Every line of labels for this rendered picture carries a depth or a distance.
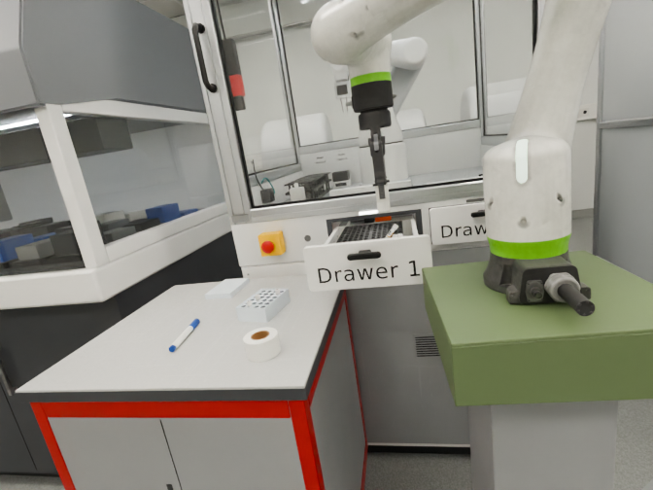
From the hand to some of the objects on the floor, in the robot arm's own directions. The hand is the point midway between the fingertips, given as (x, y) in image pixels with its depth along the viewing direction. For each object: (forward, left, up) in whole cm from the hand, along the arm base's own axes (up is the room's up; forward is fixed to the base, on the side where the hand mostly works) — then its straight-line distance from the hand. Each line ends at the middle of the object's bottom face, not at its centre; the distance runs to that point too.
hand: (383, 197), depth 91 cm
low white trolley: (-10, +47, -100) cm, 111 cm away
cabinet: (+69, +2, -100) cm, 122 cm away
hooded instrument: (+54, +180, -97) cm, 211 cm away
